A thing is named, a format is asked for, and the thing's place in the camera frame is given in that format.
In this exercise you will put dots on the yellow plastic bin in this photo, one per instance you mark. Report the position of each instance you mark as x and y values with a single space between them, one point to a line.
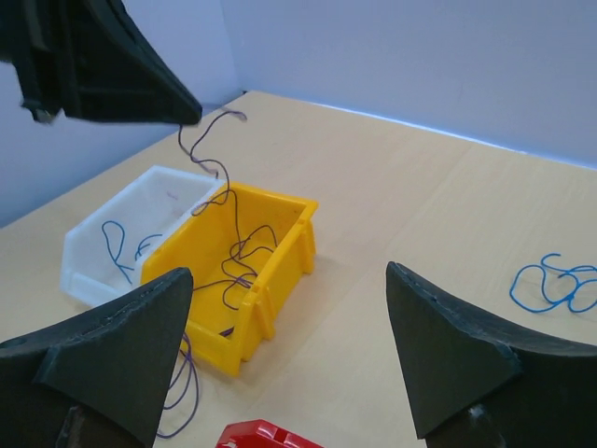
246 249

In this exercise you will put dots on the white plastic bin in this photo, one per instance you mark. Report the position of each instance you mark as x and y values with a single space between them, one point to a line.
103 256

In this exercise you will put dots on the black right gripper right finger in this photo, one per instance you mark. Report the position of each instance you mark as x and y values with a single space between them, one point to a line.
475 379

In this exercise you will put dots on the red plastic bin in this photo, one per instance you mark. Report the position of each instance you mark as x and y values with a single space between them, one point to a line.
261 434

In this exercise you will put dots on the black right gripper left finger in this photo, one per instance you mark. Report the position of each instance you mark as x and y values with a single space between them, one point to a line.
100 378

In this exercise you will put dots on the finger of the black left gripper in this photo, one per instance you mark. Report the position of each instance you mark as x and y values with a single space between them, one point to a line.
88 60

